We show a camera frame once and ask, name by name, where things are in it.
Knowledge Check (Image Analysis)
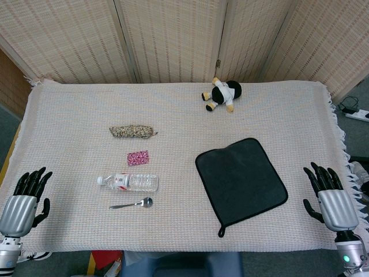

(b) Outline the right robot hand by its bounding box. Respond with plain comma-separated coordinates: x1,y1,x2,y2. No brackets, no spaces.
302,162,360,233

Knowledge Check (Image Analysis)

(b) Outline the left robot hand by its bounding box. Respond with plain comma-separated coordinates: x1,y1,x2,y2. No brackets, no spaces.
0,166,54,238

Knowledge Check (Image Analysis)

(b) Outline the black cloth pot holder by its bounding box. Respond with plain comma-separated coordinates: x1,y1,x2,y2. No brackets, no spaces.
194,137,289,238

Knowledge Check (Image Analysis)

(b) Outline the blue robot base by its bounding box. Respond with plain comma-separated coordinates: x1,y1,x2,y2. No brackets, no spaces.
119,250,244,277

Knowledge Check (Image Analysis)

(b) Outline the black white striped shoe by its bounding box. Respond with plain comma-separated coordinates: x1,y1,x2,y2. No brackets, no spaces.
17,249,52,264

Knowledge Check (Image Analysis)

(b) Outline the white power strip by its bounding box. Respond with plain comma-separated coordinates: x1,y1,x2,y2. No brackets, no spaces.
345,108,369,122

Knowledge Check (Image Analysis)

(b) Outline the red yellow box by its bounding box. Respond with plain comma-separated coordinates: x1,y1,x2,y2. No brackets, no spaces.
87,250,123,277

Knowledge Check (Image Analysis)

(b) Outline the clear plastic water bottle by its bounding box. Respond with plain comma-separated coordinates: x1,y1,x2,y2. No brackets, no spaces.
96,173,159,192

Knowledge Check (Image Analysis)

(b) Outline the metal spoon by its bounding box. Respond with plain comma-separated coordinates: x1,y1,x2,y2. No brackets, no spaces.
108,197,154,210

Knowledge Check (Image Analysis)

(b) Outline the pink patterned card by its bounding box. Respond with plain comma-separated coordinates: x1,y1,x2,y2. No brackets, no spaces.
127,150,150,167

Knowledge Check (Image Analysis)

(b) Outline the black white plush toy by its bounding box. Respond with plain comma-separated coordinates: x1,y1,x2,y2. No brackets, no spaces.
201,77,243,113

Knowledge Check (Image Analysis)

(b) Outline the beige woven tablecloth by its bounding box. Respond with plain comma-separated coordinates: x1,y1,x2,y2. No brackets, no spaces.
0,76,369,256

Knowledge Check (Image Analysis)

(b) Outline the woven folding screen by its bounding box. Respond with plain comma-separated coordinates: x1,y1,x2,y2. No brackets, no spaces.
0,0,369,100

